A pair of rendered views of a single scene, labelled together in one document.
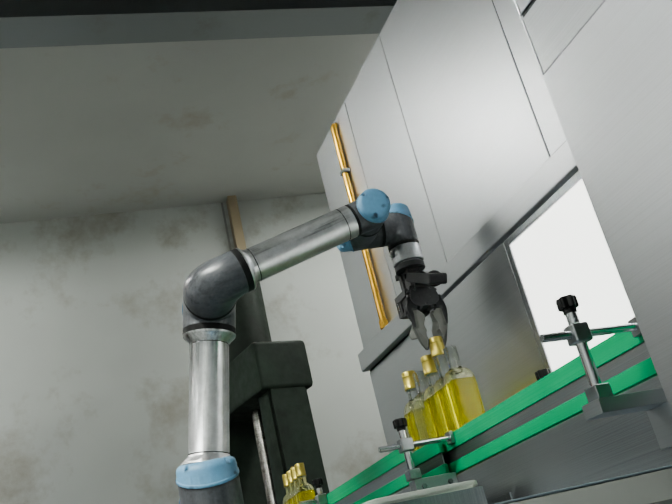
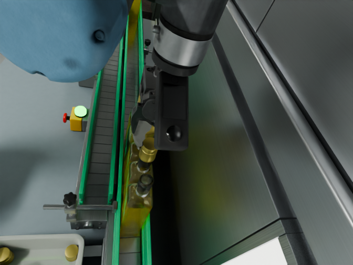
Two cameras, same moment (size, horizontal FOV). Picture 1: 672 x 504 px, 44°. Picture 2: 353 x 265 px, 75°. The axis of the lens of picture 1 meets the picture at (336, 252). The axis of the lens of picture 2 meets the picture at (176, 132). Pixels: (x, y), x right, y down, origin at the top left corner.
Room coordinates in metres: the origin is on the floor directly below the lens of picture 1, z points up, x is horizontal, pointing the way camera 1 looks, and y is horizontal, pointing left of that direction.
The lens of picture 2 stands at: (1.53, -0.20, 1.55)
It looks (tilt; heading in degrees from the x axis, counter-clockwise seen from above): 47 degrees down; 358
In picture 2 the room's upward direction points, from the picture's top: 24 degrees clockwise
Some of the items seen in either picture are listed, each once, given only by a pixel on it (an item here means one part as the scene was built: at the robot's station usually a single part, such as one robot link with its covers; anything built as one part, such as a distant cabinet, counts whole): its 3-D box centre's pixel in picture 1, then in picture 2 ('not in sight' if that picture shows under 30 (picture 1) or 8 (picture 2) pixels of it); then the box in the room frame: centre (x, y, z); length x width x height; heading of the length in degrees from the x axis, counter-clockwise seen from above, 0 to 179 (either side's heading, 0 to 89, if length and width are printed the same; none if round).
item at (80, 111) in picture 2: not in sight; (80, 111); (2.10, 0.16, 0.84); 0.04 x 0.04 x 0.03
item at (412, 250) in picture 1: (406, 257); (179, 40); (1.83, -0.16, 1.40); 0.08 x 0.08 x 0.05
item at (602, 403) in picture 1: (606, 371); not in sight; (1.14, -0.32, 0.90); 0.17 x 0.05 x 0.23; 113
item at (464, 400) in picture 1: (469, 417); (134, 209); (1.76, -0.19, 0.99); 0.06 x 0.06 x 0.21; 23
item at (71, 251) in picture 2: not in sight; (72, 252); (1.66, -0.08, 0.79); 0.04 x 0.04 x 0.04
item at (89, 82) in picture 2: not in sight; (88, 75); (2.35, 0.28, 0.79); 0.08 x 0.08 x 0.08; 23
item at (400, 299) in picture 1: (414, 290); (166, 83); (1.84, -0.16, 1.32); 0.09 x 0.08 x 0.12; 24
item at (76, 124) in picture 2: not in sight; (80, 119); (2.10, 0.16, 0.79); 0.07 x 0.07 x 0.07; 23
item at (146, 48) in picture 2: not in sight; (149, 53); (2.51, 0.05, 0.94); 0.07 x 0.04 x 0.13; 113
